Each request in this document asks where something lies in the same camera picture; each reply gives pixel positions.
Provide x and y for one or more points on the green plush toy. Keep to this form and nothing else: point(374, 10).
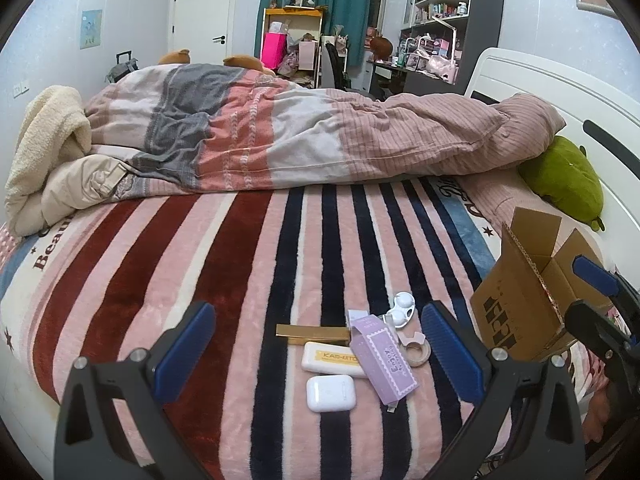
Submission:
point(562, 180)

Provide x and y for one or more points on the wall socket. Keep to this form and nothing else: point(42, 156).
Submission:
point(20, 90)

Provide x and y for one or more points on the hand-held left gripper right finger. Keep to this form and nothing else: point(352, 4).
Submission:
point(450, 355)

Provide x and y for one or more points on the brown plush toy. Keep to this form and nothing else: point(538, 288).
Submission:
point(175, 56)
point(245, 62)

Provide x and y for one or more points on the white contact lens case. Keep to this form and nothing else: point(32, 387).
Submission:
point(403, 305)

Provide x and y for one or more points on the blue wall poster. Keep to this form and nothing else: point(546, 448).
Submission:
point(91, 29)

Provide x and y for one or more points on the white desk lamp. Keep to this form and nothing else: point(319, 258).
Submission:
point(452, 35)

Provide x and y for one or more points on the teal curtain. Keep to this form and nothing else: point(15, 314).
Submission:
point(345, 0)

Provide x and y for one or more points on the purple paper box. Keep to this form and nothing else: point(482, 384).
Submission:
point(385, 370)

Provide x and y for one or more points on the white earbuds case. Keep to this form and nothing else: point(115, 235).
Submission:
point(330, 394)

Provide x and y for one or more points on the round brown plush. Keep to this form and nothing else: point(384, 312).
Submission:
point(381, 46)

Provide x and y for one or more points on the gold flat stick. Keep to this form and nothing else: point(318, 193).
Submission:
point(310, 333)

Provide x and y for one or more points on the bright pink bag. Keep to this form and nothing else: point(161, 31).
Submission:
point(276, 50)

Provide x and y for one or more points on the grey suitcase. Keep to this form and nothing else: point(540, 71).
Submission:
point(121, 70)

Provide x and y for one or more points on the white bed headboard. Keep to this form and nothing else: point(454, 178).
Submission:
point(530, 75)

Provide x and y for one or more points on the striped fleece blanket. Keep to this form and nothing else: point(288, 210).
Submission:
point(225, 270)

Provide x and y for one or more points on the pink grey patterned duvet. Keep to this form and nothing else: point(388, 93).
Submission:
point(300, 130)

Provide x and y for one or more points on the yellow shelf unit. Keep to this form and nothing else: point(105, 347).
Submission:
point(292, 12)

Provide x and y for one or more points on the pink striped pillow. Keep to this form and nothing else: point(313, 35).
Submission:
point(495, 200)

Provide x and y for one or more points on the dark office chair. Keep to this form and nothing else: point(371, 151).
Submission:
point(331, 67)

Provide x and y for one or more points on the pink tape dispenser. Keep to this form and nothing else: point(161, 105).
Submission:
point(415, 349)

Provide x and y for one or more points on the beige padded jacket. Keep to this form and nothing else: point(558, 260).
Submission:
point(80, 185)

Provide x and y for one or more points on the brown cardboard box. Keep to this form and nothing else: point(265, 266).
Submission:
point(530, 300)

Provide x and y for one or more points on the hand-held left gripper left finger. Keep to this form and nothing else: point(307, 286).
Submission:
point(186, 355)

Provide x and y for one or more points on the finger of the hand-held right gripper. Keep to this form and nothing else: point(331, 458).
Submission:
point(590, 322)
point(595, 274)

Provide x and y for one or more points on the cream fleece blanket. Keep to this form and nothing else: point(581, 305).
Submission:
point(45, 135)

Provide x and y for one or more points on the white door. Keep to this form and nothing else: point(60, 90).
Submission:
point(202, 15)

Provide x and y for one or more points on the white case with yellow label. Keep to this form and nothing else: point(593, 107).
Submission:
point(330, 360)

